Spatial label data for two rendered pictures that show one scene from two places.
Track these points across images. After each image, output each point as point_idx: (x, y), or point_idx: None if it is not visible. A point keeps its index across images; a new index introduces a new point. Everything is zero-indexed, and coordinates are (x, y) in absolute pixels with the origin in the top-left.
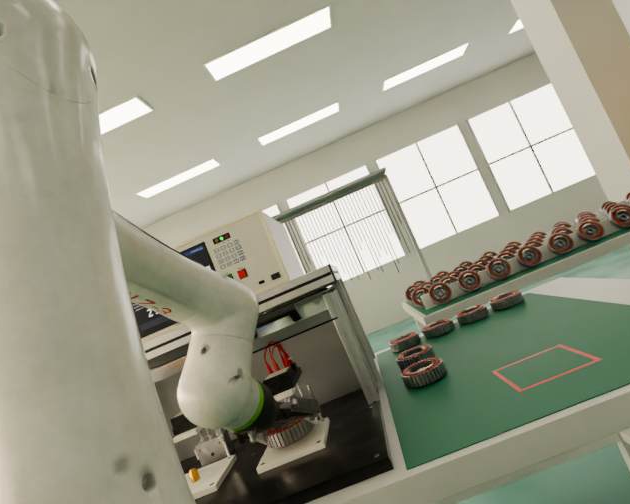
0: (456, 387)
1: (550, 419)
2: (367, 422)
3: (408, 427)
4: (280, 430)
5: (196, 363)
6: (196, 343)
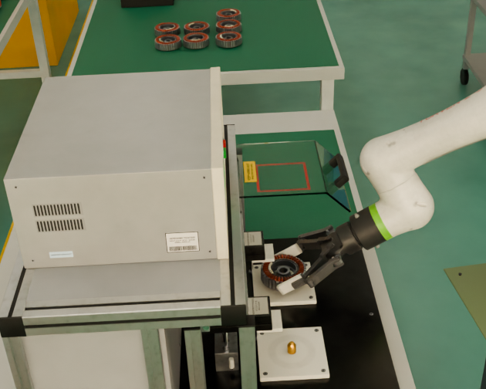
0: (262, 208)
1: (355, 189)
2: (288, 245)
3: (305, 232)
4: (303, 267)
5: (425, 187)
6: (416, 177)
